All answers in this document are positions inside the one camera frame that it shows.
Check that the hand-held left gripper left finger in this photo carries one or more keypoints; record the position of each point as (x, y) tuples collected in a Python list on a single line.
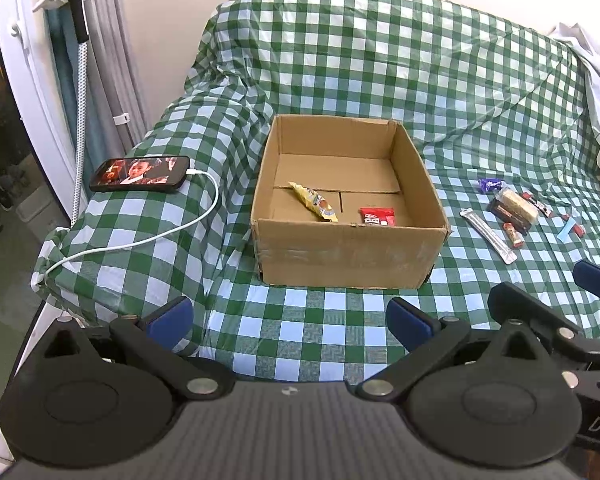
[(172, 317)]

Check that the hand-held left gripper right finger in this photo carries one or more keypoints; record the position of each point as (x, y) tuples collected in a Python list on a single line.
[(407, 321)]

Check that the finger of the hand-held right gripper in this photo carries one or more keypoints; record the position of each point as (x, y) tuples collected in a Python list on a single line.
[(535, 310), (596, 276)]

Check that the light blue packet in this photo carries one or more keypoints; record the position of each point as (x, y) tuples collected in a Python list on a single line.
[(566, 230)]

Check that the brown cardboard box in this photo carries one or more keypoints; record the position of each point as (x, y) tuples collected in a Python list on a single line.
[(345, 255)]

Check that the purple candy wrapper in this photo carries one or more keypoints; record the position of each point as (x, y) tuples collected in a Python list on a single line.
[(491, 185)]

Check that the small red candy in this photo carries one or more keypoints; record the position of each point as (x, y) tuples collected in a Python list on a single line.
[(579, 230)]

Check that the small red sausage packet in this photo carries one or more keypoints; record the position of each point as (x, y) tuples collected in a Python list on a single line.
[(513, 235)]

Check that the white stick packet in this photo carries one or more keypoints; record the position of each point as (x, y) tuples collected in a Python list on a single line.
[(487, 235)]

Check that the red black bar packet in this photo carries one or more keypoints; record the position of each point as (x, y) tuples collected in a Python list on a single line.
[(536, 203)]

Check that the dark brown snack packet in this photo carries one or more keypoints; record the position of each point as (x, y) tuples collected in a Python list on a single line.
[(505, 215)]

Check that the clear wrapped beige cake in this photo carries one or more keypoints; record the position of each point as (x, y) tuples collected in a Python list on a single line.
[(519, 204)]

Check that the red square snack packet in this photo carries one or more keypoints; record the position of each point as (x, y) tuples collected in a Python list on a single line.
[(377, 216)]

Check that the black smartphone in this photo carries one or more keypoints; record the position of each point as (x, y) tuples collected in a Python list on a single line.
[(140, 172)]

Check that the yellow snack packet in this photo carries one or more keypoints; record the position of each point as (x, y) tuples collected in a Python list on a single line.
[(312, 202)]

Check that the green checkered cloth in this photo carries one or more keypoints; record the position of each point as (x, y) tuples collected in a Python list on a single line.
[(330, 85)]

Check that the white folded drying rack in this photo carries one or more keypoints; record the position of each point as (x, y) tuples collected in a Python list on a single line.
[(112, 60)]

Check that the teal curtain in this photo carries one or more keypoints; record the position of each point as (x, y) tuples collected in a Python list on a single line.
[(62, 70)]

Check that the white window frame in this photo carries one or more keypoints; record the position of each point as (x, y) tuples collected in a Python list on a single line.
[(25, 85)]

